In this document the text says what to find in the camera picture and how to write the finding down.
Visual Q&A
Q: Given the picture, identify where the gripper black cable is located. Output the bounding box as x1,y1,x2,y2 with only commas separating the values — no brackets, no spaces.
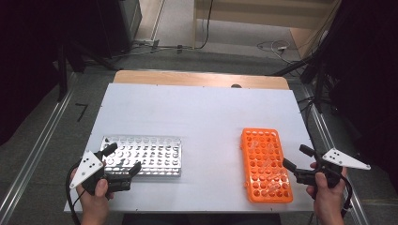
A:
65,159,86,225
339,174,354,219

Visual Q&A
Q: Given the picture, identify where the person's right hand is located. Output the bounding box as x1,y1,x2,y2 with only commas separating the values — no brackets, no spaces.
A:
305,161,349,218

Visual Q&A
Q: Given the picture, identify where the black tripod stand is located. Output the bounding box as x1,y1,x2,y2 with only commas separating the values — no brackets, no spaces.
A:
268,52,332,113
55,40,120,102

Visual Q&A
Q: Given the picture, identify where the dark curtain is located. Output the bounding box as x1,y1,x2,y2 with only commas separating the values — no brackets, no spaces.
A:
0,0,101,146
325,0,398,188

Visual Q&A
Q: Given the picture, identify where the white work board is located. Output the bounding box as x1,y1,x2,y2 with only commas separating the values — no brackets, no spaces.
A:
64,82,323,214

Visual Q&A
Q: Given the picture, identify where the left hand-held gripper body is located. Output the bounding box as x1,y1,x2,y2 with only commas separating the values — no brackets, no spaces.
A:
69,150,132,200

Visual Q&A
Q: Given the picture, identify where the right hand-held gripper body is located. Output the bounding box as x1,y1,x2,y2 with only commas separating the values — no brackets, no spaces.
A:
294,147,372,189

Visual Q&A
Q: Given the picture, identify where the black cabinet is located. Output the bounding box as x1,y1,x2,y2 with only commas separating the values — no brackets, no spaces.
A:
93,0,144,59

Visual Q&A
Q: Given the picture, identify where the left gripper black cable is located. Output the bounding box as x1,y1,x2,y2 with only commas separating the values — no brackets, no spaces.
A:
65,159,86,225

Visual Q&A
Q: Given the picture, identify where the grey power strip with cables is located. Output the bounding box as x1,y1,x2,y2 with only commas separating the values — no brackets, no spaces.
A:
112,37,193,60

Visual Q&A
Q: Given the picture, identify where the orange plastic test tube rack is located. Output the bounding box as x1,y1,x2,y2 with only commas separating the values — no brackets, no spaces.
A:
239,127,295,204

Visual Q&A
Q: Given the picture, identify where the silver metal test tube rack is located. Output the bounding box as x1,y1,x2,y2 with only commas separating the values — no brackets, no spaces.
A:
99,134,183,178

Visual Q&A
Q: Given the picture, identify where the person's left hand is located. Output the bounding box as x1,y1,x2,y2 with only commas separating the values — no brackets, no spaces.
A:
70,170,115,218

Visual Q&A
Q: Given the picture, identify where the white floor cable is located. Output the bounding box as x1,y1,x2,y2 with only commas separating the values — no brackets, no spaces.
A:
256,39,297,65

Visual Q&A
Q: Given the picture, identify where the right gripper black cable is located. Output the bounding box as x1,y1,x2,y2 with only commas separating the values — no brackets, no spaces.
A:
339,174,354,219

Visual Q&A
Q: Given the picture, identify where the aluminium floor rail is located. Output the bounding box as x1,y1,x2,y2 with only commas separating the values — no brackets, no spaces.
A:
0,72,79,225
294,79,372,225

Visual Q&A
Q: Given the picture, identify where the black hanging cable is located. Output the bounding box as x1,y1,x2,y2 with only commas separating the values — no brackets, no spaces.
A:
195,0,215,51

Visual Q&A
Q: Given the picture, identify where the light wooden shelf unit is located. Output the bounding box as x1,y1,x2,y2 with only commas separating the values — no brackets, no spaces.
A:
191,0,342,59

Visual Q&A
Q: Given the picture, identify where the wooden table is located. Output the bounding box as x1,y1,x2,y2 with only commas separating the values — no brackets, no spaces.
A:
112,69,290,91

